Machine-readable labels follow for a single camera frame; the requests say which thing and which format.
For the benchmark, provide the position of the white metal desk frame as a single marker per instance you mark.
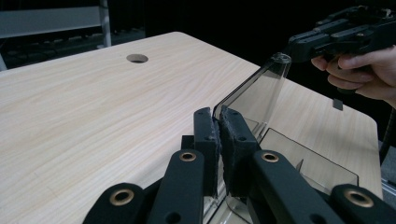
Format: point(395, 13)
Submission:
point(49, 20)

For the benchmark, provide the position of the dark tape piece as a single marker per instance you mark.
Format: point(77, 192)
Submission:
point(337, 104)

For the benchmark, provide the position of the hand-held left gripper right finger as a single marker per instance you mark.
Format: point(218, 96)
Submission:
point(264, 180)

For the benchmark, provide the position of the grey metal floor rail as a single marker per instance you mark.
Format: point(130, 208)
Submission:
point(389, 191)

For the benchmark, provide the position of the clear plastic compartment box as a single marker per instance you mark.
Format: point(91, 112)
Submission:
point(264, 102)

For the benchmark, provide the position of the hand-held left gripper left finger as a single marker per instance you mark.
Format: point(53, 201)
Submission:
point(186, 174)

